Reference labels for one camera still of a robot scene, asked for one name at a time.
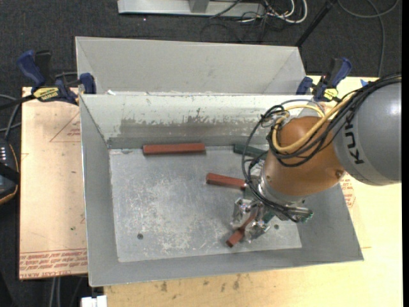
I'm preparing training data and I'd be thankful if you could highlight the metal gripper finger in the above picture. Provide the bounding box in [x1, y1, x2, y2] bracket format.
[229, 198, 254, 230]
[243, 220, 271, 244]

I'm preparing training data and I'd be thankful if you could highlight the red-brown block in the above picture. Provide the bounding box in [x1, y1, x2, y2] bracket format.
[142, 143, 206, 156]
[205, 172, 247, 191]
[226, 216, 256, 248]

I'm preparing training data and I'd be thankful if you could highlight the dark green flat block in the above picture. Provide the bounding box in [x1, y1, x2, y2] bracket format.
[233, 143, 270, 160]

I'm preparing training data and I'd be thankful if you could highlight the grey metal bin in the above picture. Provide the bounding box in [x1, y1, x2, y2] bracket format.
[75, 36, 365, 288]

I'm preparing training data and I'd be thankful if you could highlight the brown cardboard board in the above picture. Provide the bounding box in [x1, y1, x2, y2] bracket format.
[19, 86, 89, 281]

